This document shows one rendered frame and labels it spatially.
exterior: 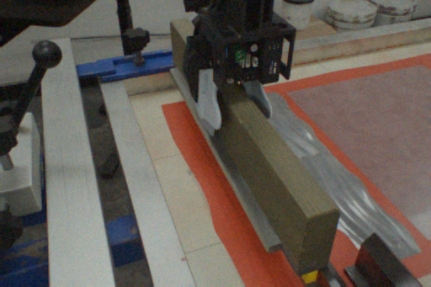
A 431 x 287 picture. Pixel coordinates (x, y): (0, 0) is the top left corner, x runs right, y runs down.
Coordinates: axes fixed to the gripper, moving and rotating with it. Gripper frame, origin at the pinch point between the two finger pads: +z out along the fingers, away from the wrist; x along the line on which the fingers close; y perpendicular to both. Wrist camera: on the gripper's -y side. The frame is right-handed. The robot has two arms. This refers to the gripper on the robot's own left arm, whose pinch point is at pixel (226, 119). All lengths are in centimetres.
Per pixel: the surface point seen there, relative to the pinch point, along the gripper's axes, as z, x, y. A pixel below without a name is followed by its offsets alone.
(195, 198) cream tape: 9.9, -4.8, 2.0
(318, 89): 10.0, 24.1, -15.7
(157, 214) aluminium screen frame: 6.4, -10.4, 6.0
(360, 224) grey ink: 9.1, 11.8, 13.1
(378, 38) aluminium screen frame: 7, 44, -25
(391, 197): 9.9, 18.6, 10.3
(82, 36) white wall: 72, -12, -200
